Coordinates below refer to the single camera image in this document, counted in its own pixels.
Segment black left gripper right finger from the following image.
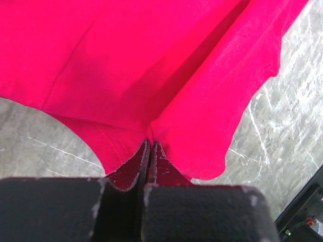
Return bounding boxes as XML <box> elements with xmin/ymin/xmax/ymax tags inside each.
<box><xmin>143</xmin><ymin>142</ymin><xmax>279</xmax><ymax>241</ymax></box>

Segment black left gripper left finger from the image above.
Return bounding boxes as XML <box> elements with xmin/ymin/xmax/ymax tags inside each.
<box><xmin>1</xmin><ymin>140</ymin><xmax>150</xmax><ymax>241</ymax></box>

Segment red t-shirt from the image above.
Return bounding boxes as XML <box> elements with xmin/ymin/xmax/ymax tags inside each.
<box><xmin>1</xmin><ymin>1</ymin><xmax>306</xmax><ymax>180</ymax></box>

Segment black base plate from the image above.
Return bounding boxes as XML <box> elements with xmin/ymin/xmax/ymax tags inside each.
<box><xmin>275</xmin><ymin>167</ymin><xmax>322</xmax><ymax>241</ymax></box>

